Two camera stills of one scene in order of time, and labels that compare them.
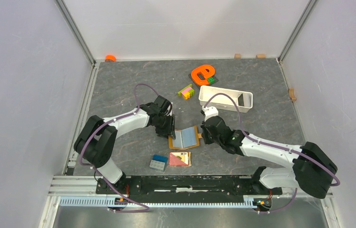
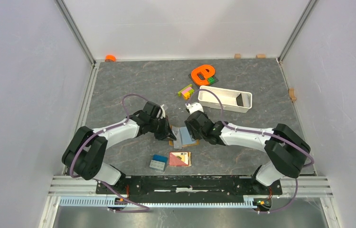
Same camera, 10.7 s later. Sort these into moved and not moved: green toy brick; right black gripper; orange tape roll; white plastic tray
Moved: right black gripper
Not moved: green toy brick; white plastic tray; orange tape roll
